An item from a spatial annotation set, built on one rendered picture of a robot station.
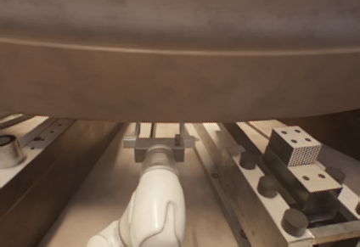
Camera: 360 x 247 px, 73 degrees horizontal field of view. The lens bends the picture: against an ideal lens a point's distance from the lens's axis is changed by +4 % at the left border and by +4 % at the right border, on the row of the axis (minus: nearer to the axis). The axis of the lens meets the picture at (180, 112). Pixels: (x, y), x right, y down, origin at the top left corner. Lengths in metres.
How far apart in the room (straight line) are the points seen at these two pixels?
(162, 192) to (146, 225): 0.06
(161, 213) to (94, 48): 0.54
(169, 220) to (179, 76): 0.48
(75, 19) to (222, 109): 0.59
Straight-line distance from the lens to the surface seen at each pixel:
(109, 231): 0.57
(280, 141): 0.94
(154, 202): 0.46
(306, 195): 0.89
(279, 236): 0.86
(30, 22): 0.99
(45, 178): 1.16
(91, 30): 0.89
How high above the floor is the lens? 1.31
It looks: 29 degrees down
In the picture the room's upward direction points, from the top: 3 degrees clockwise
